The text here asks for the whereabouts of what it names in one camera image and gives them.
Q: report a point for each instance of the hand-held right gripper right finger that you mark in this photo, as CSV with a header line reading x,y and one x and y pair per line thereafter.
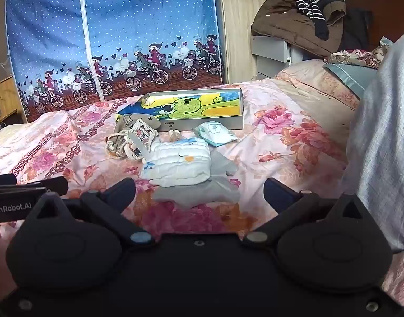
x,y
274,193

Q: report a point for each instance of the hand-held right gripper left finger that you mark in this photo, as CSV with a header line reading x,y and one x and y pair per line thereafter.
x,y
122,191

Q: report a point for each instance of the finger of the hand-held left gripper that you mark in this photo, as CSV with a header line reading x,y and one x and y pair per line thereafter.
x,y
3,180
56,185

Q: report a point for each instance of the white quilted cloth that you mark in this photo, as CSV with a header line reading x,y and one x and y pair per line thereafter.
x,y
178,163

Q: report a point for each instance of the grey plush pouch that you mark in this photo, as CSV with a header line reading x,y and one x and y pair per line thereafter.
x,y
127,123

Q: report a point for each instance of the wet wipes packet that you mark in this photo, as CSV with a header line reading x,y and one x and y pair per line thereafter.
x,y
215,133

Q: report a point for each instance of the frog picture cardboard box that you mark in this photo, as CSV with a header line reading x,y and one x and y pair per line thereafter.
x,y
188,107

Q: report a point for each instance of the pink floral bed sheet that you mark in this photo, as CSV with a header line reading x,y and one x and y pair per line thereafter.
x,y
287,145

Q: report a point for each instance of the grey cloth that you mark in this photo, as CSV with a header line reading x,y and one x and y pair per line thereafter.
x,y
221,188

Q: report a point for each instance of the small beige object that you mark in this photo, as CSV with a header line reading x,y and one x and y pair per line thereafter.
x,y
174,134

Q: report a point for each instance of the wooden side table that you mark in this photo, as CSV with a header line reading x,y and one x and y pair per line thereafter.
x,y
3,95

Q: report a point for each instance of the beige bed cover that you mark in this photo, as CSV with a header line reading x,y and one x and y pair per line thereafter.
x,y
320,105

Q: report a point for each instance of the light grey-blue cloth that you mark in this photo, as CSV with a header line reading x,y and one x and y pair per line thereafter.
x,y
383,138

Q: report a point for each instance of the grey-blue pillow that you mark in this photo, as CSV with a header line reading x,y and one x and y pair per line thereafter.
x,y
350,76

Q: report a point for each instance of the white grey box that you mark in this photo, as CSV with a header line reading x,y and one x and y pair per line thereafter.
x,y
271,48

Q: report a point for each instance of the floral patterned pillow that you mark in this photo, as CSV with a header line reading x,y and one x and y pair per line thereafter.
x,y
353,57

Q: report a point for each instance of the blue printed fabric wardrobe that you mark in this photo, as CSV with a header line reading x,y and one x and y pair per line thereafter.
x,y
122,23

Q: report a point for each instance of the brown padded jacket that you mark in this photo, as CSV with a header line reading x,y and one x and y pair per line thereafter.
x,y
287,23

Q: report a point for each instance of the light wooden cabinet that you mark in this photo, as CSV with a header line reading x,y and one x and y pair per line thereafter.
x,y
238,23

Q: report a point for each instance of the black white striped garment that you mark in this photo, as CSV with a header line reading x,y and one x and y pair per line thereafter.
x,y
309,1

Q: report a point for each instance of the dark wooden headboard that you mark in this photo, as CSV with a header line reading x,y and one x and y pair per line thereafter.
x,y
380,10

